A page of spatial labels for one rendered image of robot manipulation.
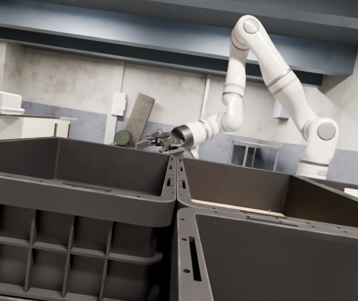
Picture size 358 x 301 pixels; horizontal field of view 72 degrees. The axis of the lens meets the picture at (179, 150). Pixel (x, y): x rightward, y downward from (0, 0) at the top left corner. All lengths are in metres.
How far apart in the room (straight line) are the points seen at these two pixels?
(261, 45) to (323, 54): 4.00
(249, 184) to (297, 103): 0.41
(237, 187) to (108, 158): 0.32
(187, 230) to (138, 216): 0.07
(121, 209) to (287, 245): 0.14
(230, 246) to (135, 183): 0.43
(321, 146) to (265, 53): 0.35
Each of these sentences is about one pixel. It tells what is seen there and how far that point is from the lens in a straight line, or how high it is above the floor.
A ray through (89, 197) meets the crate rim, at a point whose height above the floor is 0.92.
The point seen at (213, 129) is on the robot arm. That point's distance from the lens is 0.77.
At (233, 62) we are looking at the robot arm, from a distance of 0.93.
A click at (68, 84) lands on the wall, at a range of 8.86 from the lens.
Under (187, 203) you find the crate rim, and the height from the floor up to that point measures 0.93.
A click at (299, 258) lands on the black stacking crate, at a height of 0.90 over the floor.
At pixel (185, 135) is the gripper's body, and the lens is 0.71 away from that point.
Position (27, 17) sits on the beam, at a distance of 5.53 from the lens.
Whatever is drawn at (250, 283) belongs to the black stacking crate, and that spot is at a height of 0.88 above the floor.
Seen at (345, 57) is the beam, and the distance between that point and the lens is 5.03.
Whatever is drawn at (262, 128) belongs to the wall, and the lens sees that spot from 8.00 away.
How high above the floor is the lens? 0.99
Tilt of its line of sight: 5 degrees down
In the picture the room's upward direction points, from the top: 9 degrees clockwise
